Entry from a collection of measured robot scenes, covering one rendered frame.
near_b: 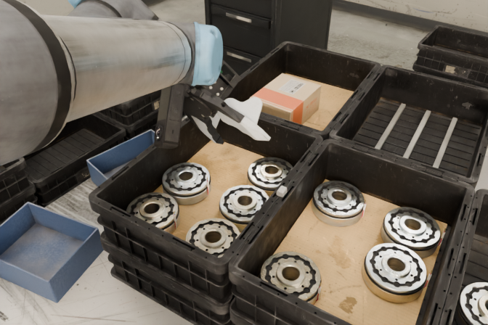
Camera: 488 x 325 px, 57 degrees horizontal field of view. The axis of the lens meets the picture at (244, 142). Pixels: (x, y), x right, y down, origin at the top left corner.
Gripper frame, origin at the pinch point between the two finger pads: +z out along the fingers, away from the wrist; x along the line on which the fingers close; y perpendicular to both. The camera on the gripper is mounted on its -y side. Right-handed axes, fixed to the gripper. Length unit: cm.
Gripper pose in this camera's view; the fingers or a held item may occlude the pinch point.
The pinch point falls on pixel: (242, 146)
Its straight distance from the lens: 76.6
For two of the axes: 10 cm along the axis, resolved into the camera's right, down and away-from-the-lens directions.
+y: 5.1, -7.8, 3.6
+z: 6.7, 6.2, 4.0
